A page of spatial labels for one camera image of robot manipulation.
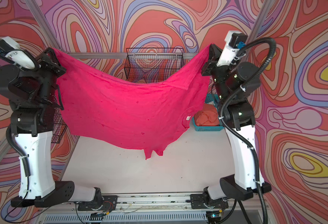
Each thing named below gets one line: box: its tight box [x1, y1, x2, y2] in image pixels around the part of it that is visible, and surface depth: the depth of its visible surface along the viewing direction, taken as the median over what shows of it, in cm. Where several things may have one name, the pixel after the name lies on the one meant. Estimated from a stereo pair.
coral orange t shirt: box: [193, 102, 220, 127], surface depth 104 cm
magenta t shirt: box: [54, 46, 213, 159], surface depth 57 cm
